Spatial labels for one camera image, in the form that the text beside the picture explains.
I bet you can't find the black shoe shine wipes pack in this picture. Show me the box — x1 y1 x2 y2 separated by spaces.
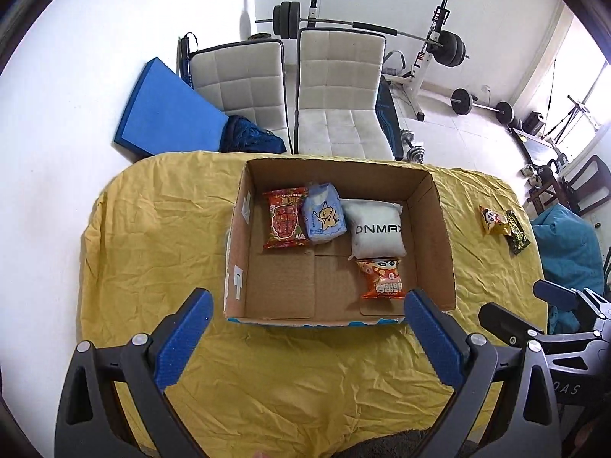
505 210 530 255

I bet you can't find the yellow panda snack bag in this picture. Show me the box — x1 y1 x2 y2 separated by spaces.
480 206 511 236

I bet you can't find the orange panda snack bag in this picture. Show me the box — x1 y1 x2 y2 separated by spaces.
355 258 406 300

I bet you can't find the white ONMAX pouch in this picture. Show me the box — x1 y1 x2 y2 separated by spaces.
341 198 406 260

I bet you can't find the light blue cartoon tissue pack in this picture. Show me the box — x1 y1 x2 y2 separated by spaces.
301 183 347 245

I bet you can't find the red floral snack bag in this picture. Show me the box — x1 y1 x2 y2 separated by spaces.
263 187 310 249

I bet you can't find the teal bean bag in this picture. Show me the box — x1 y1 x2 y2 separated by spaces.
531 205 610 334

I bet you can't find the black fuzzy sleeve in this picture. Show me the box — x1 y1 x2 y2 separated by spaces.
333 429 429 458

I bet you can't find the dark wooden chair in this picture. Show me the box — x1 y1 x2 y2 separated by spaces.
527 155 610 216

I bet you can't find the chrome dumbbell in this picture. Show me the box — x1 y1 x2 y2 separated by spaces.
401 129 426 164

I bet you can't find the yellow table cloth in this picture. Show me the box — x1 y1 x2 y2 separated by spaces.
80 152 547 457

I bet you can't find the barbell on floor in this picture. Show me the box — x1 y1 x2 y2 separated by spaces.
451 88 515 126

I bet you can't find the brown cardboard box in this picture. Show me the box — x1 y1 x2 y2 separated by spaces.
224 157 457 328

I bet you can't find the blue black bench pad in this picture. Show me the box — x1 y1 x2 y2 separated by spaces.
375 77 404 160

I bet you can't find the white weight bench rack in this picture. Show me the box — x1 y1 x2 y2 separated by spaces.
382 0 451 122

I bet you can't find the barbell on rack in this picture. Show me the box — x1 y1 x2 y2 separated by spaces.
256 1 469 68

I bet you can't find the right white padded chair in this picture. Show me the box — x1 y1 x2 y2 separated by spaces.
294 28 394 160

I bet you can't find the white padded chair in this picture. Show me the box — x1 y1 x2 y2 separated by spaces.
294 28 394 160
189 38 293 152

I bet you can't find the blue foam mat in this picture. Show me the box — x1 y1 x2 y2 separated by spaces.
114 57 228 157

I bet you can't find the dark blue knitted cloth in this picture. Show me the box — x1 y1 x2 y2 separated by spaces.
218 115 287 154

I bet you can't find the left white padded chair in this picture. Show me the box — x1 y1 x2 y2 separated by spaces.
189 38 293 152

